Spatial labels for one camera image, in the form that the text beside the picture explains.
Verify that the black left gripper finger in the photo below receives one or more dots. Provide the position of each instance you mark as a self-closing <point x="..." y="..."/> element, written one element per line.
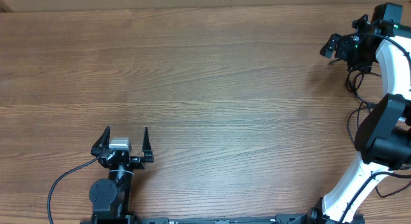
<point x="101" y="143"/>
<point x="146" y="147"/>

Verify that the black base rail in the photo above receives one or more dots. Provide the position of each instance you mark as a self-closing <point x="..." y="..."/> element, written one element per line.
<point x="278" y="219"/>

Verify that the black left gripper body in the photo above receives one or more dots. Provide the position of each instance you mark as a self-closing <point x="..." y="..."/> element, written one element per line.
<point x="136" y="163"/>

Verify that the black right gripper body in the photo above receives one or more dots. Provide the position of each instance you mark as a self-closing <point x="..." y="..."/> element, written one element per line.
<point x="343" y="46"/>

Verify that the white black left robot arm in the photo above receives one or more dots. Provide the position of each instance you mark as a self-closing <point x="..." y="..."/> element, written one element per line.
<point x="110" y="197"/>

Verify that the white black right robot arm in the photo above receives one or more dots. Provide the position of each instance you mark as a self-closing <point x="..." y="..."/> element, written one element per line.
<point x="382" y="148"/>

